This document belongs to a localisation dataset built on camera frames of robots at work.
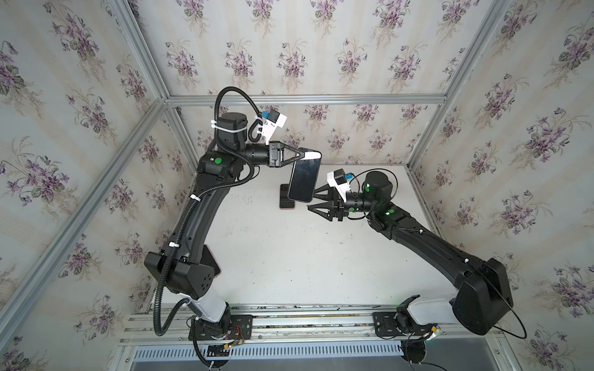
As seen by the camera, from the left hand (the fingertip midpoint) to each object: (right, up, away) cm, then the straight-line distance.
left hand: (302, 152), depth 61 cm
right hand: (+2, -14, +6) cm, 15 cm away
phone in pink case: (-7, -16, +43) cm, 46 cm away
